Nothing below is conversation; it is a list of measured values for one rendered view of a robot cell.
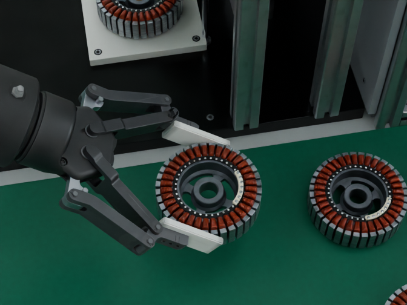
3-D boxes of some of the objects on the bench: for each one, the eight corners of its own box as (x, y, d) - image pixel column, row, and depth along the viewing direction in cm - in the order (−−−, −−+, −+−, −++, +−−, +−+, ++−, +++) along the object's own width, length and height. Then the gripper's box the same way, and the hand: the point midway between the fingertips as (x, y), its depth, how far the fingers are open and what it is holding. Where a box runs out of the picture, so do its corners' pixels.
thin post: (200, 46, 113) (199, -7, 105) (197, 37, 114) (197, -17, 106) (212, 45, 114) (212, -9, 105) (209, 36, 114) (210, -19, 106)
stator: (286, 203, 103) (289, 187, 100) (352, 150, 107) (357, 133, 104) (357, 268, 99) (361, 253, 95) (423, 210, 103) (430, 194, 99)
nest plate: (90, 66, 112) (89, 60, 111) (78, -20, 120) (77, -26, 119) (206, 50, 113) (207, 44, 112) (187, -33, 121) (187, -40, 120)
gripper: (32, 50, 94) (209, 121, 103) (-14, 246, 82) (193, 308, 91) (59, 12, 89) (244, 91, 98) (16, 216, 76) (232, 285, 85)
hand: (204, 190), depth 93 cm, fingers closed on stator, 11 cm apart
